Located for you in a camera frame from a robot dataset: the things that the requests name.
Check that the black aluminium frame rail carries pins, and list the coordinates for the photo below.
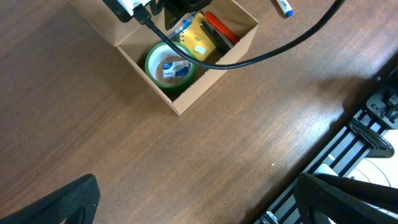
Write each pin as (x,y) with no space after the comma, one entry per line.
(346,155)

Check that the brown cardboard box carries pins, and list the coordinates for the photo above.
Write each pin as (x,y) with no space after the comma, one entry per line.
(135,41)

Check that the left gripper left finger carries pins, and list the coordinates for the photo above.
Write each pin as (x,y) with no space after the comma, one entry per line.
(75,202)

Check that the black table clamp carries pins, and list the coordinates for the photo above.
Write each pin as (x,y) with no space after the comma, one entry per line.
(381,107)

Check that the blue white staples box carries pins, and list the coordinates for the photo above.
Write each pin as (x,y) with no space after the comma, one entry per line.
(175,70)

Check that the blue whiteboard marker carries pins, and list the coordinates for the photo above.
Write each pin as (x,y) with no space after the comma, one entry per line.
(285,7)

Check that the yellow spiral notepad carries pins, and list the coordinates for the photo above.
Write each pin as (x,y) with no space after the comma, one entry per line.
(195,39)

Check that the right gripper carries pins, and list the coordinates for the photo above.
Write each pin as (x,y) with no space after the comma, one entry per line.
(176,9)

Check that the blue ballpoint pen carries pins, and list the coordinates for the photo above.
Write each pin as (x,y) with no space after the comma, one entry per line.
(177,34)

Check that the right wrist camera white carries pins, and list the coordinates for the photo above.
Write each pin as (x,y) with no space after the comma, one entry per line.
(124,9)

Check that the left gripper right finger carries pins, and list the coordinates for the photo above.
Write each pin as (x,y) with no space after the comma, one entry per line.
(325,198)

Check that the green tape roll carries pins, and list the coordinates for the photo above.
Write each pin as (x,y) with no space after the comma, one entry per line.
(159,54)

